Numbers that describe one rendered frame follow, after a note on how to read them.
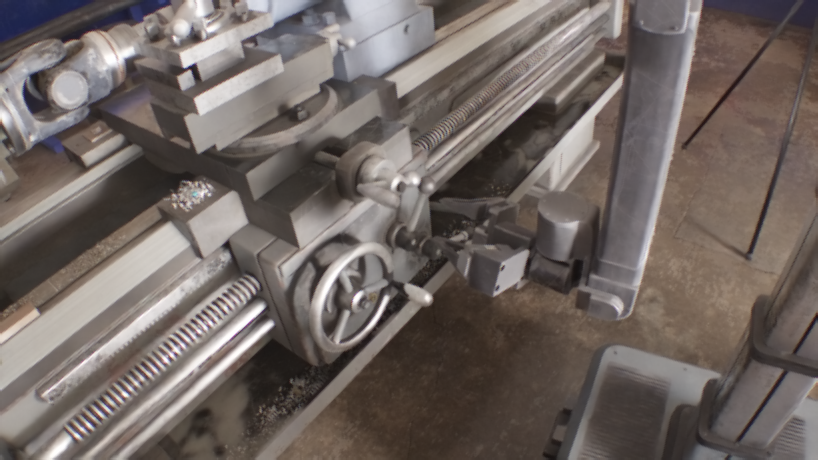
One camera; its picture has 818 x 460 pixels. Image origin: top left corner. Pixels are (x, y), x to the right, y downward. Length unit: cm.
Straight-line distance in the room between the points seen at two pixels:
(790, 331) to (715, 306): 108
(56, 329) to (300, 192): 44
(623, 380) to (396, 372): 68
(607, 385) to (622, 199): 85
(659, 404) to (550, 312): 61
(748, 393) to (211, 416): 104
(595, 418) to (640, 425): 10
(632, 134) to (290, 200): 55
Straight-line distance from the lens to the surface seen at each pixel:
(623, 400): 135
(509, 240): 66
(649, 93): 50
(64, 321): 92
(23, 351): 92
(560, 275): 66
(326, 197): 89
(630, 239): 59
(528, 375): 166
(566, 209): 62
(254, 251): 92
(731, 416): 108
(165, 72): 89
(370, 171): 87
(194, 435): 123
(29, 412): 99
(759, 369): 97
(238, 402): 124
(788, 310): 89
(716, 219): 234
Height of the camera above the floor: 137
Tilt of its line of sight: 40 degrees down
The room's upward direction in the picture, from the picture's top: 7 degrees counter-clockwise
